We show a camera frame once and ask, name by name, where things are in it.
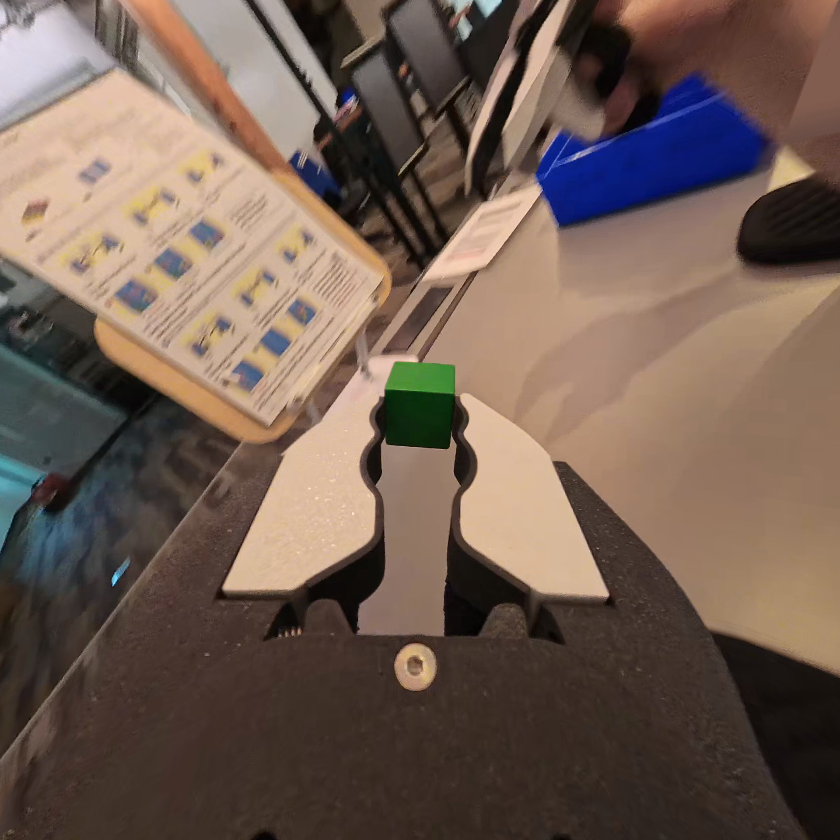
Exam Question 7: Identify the wooden beam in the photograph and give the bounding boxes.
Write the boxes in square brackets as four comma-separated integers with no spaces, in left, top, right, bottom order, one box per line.
[118,0,290,175]

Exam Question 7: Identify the blue plastic bin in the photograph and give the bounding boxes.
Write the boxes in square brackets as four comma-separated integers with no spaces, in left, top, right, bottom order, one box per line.
[535,72,772,227]

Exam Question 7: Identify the black desk cable cover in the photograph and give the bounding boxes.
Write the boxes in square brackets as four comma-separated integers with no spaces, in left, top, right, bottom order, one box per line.
[394,283,457,352]

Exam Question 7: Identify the instruction sheet on black board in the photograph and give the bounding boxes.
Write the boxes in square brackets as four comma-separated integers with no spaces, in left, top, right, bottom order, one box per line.
[0,69,385,427]

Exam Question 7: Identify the black computer monitor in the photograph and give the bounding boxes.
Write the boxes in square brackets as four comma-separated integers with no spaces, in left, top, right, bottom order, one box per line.
[381,0,473,109]
[341,39,427,178]

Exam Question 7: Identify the person's right hand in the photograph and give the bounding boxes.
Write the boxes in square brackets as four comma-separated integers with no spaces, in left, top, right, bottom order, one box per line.
[602,0,744,137]

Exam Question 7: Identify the paper in plastic sleeve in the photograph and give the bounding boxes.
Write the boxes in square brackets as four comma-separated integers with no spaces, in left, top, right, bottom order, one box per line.
[423,184,546,280]

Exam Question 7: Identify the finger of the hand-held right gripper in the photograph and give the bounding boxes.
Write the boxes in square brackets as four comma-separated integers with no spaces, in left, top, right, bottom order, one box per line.
[500,25,573,156]
[463,31,537,191]

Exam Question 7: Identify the black background desk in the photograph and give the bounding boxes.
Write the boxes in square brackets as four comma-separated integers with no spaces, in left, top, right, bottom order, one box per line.
[315,98,460,263]

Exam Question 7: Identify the green wooden cube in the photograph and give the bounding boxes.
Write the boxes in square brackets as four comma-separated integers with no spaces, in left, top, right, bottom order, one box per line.
[383,362,457,450]

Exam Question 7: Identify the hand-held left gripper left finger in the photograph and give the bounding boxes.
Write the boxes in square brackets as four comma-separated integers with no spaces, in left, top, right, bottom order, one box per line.
[220,394,387,601]

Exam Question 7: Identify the blue jacket white stripes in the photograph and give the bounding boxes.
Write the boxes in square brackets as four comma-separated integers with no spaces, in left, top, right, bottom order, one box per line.
[289,150,342,204]

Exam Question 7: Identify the black padded armrest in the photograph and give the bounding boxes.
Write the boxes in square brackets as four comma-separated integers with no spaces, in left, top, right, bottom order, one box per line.
[736,174,840,266]

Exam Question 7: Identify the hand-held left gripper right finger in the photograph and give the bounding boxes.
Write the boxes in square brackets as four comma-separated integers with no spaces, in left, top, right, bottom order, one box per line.
[447,392,613,608]

